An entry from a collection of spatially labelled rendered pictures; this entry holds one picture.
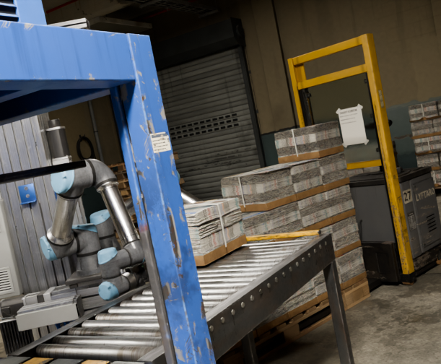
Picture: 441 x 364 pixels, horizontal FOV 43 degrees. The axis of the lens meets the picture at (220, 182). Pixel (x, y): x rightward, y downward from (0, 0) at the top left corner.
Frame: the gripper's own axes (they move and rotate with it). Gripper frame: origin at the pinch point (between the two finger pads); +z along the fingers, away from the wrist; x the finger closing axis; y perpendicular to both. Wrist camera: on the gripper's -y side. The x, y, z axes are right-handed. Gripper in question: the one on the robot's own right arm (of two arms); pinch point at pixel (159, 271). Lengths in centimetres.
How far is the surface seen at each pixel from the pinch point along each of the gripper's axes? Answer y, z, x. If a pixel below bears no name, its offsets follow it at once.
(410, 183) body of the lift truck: -9, 247, -55
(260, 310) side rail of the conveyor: -8, -29, -63
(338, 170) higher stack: 15, 187, -22
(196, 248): 8.8, 0.1, -21.4
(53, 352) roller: -1, -81, -21
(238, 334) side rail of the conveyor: -10, -46, -63
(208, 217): 19.7, 9.7, -24.1
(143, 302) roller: -0.2, -41.5, -23.8
